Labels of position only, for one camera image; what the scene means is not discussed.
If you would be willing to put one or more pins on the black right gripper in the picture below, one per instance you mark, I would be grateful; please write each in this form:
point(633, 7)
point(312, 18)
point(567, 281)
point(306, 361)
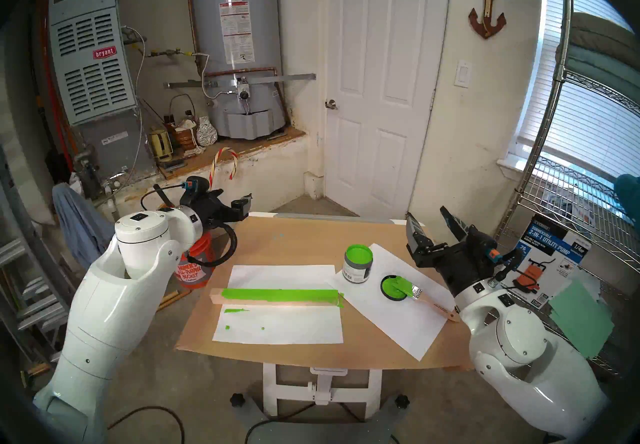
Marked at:
point(460, 260)

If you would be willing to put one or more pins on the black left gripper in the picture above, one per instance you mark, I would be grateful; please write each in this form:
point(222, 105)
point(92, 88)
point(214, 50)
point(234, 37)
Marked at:
point(214, 213)

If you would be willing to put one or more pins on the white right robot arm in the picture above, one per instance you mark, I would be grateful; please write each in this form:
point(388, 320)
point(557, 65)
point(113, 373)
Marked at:
point(530, 353)

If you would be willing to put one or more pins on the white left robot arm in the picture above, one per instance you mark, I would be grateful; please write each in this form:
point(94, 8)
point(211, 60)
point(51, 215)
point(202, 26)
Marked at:
point(110, 298)

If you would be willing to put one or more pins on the black lid with green paint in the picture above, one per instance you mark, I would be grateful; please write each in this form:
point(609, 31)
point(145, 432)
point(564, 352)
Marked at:
point(392, 288)

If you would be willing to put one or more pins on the grey can of green paint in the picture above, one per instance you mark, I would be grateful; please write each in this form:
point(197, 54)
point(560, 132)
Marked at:
point(357, 268)

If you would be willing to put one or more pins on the striped candy cane decoration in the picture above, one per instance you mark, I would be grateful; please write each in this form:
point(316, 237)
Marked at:
point(213, 170)

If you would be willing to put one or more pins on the wooden ledge board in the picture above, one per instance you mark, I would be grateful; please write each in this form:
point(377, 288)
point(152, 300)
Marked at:
point(240, 148)

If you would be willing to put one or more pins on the dark flat tool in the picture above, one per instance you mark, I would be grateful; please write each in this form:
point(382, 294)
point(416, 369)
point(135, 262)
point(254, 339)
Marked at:
point(174, 165)

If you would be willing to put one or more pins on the foil wrapped object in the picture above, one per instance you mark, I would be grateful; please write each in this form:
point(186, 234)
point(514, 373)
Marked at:
point(206, 134)

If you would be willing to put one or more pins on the brown cardboard sheet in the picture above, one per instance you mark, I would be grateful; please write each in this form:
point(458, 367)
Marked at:
point(290, 243)

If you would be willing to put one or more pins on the orange plastic bucket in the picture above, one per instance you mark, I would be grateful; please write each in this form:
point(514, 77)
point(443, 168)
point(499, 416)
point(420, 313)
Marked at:
point(192, 273)

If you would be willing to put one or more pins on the yellow lantern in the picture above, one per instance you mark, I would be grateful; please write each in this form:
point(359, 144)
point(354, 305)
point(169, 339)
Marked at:
point(161, 144)

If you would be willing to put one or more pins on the white panel door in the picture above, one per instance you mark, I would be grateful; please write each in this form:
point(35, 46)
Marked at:
point(385, 148)

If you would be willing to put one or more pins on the light wood plank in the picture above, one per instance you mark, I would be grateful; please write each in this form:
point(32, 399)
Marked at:
point(280, 296)

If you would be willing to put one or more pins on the white paper sheet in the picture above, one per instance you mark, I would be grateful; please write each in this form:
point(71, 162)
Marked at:
point(400, 333)
point(280, 328)

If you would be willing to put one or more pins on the wooden stick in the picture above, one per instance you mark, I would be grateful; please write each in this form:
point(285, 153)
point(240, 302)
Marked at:
point(172, 299)

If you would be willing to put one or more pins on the utility pump box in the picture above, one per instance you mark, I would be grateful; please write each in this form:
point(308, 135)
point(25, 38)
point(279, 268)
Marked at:
point(555, 253)

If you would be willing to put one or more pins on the copper pipe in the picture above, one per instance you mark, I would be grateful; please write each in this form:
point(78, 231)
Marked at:
point(250, 70)

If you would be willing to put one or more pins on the silver door knob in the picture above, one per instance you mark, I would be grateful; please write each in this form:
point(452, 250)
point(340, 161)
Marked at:
point(330, 105)

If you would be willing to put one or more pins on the blue cloth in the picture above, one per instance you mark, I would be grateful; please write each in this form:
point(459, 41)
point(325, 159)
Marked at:
point(80, 228)

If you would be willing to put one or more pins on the gas pipe with yellow valve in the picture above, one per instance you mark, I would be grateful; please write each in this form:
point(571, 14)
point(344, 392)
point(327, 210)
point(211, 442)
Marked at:
point(165, 53)

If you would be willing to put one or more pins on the green paper sheet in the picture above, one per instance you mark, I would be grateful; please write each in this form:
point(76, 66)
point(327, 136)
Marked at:
point(580, 318)

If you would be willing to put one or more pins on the grey water heater tank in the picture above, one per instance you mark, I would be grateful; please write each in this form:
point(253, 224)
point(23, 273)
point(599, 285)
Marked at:
point(260, 23)

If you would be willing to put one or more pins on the white window blinds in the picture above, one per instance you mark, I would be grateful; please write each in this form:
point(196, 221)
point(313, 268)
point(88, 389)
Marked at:
point(590, 133)

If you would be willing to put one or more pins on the grey bryant furnace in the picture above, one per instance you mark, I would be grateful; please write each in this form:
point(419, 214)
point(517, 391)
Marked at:
point(95, 78)

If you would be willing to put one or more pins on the white folding table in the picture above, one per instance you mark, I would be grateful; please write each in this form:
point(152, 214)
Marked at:
point(322, 383)

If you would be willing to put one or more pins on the teal cloth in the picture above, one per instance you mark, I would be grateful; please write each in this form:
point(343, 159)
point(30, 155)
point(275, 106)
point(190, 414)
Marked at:
point(629, 193)

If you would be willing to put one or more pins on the grey metal ladder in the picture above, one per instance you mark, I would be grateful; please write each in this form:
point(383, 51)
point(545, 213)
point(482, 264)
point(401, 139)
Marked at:
point(35, 305)

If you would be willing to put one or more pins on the folded green cushion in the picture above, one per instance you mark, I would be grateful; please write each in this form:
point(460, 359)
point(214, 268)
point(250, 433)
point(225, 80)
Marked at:
point(600, 58)

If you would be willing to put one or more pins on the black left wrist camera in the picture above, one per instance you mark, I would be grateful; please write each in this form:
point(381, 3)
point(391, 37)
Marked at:
point(195, 184)

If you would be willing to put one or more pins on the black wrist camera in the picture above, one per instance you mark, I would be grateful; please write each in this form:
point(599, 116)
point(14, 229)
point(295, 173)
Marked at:
point(482, 248)
point(195, 184)

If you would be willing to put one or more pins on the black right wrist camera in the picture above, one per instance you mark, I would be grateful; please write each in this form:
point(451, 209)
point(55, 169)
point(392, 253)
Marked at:
point(482, 248)

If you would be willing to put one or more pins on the white light switch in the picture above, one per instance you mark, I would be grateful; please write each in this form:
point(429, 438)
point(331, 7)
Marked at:
point(462, 74)

